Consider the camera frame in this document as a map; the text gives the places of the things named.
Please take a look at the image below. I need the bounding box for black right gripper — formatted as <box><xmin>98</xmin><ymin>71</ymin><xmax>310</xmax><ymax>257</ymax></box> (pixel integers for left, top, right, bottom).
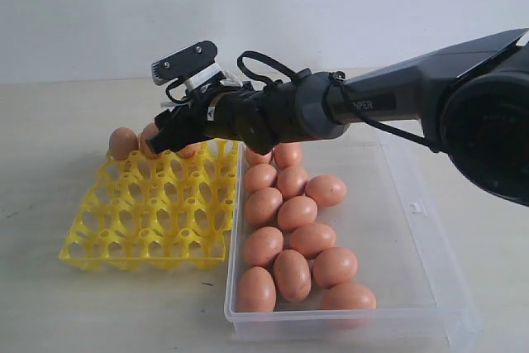
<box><xmin>146</xmin><ymin>90</ymin><xmax>264</xmax><ymax>154</ymax></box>

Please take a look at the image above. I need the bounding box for brown egg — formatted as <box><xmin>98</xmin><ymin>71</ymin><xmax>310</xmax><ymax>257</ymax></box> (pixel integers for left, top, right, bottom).
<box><xmin>243</xmin><ymin>164</ymin><xmax>277</xmax><ymax>193</ymax></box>
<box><xmin>236</xmin><ymin>266</ymin><xmax>277</xmax><ymax>312</ymax></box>
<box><xmin>273</xmin><ymin>249</ymin><xmax>312</xmax><ymax>303</ymax></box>
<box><xmin>139</xmin><ymin>122</ymin><xmax>159</xmax><ymax>159</ymax></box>
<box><xmin>288</xmin><ymin>222</ymin><xmax>336</xmax><ymax>260</ymax></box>
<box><xmin>320</xmin><ymin>282</ymin><xmax>377</xmax><ymax>310</ymax></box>
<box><xmin>176</xmin><ymin>143</ymin><xmax>201</xmax><ymax>159</ymax></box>
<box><xmin>276</xmin><ymin>165</ymin><xmax>309</xmax><ymax>200</ymax></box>
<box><xmin>245</xmin><ymin>147</ymin><xmax>272</xmax><ymax>166</ymax></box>
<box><xmin>312</xmin><ymin>247</ymin><xmax>358</xmax><ymax>289</ymax></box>
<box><xmin>108</xmin><ymin>126</ymin><xmax>139</xmax><ymax>160</ymax></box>
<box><xmin>242</xmin><ymin>227</ymin><xmax>284</xmax><ymax>268</ymax></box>
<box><xmin>244</xmin><ymin>187</ymin><xmax>283</xmax><ymax>227</ymax></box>
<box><xmin>277</xmin><ymin>196</ymin><xmax>317</xmax><ymax>232</ymax></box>
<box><xmin>305</xmin><ymin>174</ymin><xmax>347</xmax><ymax>207</ymax></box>
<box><xmin>273</xmin><ymin>142</ymin><xmax>303</xmax><ymax>169</ymax></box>

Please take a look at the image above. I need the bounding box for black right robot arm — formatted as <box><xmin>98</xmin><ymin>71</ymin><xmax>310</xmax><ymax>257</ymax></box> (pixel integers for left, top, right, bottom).
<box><xmin>147</xmin><ymin>28</ymin><xmax>528</xmax><ymax>206</ymax></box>

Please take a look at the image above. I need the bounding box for yellow plastic egg tray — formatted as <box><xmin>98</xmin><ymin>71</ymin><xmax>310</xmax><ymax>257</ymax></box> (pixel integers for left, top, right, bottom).
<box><xmin>59</xmin><ymin>140</ymin><xmax>241</xmax><ymax>270</ymax></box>

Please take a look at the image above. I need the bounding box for clear plastic storage box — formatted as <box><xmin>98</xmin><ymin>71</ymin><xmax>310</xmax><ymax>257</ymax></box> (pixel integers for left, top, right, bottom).
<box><xmin>224</xmin><ymin>126</ymin><xmax>482</xmax><ymax>352</ymax></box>

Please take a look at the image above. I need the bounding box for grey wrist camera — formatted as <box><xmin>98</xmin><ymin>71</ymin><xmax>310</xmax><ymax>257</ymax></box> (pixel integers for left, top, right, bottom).
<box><xmin>151</xmin><ymin>41</ymin><xmax>218</xmax><ymax>86</ymax></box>

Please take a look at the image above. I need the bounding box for black camera cable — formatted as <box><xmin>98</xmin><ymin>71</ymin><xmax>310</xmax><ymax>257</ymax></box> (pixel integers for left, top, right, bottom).
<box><xmin>164</xmin><ymin>50</ymin><xmax>441</xmax><ymax>152</ymax></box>

